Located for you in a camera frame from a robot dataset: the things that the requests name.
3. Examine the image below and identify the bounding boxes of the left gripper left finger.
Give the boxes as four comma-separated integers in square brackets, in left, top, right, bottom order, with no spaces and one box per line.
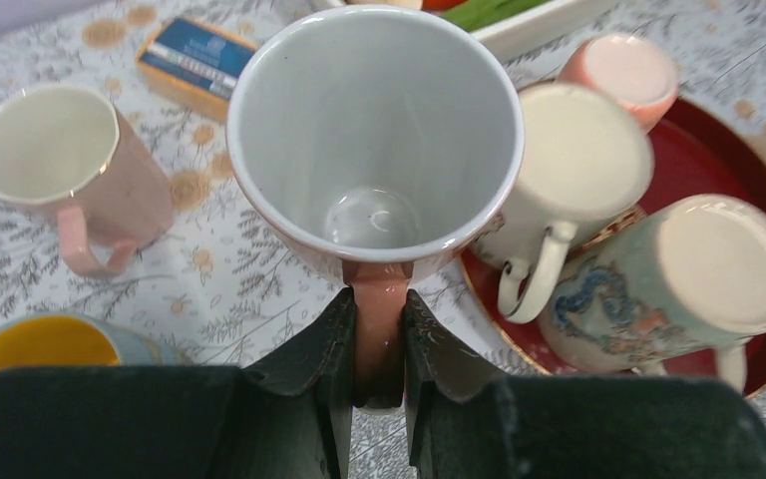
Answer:
[0,288,356,478]

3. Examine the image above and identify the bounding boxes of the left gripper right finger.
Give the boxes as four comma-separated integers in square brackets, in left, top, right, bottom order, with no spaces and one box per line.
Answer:
[403,291,766,478]

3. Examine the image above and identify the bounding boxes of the blue glazed mug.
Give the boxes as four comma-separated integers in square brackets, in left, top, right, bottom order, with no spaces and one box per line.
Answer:
[0,311,192,370]

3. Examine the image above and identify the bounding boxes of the cream mug blue dragon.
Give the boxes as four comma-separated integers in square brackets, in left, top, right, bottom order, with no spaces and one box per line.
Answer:
[537,194,766,390]

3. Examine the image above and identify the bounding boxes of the pink square mug front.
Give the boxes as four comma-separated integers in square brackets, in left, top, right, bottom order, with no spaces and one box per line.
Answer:
[226,4,525,409]

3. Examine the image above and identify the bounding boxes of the pink faceted mug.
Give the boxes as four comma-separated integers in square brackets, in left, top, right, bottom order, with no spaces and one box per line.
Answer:
[0,83,175,278]

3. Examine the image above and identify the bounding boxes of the white mug with rose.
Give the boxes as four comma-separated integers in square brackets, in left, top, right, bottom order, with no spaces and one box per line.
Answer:
[471,82,654,323]

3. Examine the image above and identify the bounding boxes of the pink mug at back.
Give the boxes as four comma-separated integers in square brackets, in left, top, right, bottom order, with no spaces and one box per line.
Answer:
[557,33,678,132]

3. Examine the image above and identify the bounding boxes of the floral tablecloth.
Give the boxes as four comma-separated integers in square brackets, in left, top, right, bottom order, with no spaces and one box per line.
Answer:
[0,1,766,366]

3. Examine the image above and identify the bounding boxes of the red round tray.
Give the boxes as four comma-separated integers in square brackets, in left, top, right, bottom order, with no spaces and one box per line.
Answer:
[460,98,766,398]

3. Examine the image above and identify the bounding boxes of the yellow sponge blue label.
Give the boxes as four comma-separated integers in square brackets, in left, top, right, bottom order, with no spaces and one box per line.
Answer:
[136,16,258,124]

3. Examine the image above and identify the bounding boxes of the white rectangular dish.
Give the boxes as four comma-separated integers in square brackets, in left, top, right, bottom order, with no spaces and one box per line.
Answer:
[310,0,622,64]

